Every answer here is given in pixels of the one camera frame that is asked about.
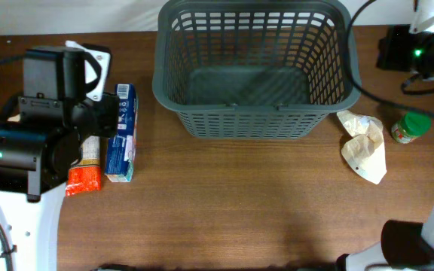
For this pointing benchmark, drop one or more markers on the grey plastic basket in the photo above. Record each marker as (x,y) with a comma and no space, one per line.
(253,69)

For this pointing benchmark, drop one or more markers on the blue cardboard box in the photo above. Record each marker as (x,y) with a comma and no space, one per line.
(121,149)

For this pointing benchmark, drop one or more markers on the red orange pasta packet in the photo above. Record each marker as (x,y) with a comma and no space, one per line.
(86,175)

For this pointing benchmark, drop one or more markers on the beige bag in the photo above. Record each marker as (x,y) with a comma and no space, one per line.
(365,152)

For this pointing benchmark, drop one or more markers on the green lid jar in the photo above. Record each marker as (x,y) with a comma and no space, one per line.
(410,127)

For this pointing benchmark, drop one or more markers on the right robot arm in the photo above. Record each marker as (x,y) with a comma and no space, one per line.
(403,245)

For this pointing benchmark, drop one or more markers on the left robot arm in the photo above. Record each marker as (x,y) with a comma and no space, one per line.
(42,129)

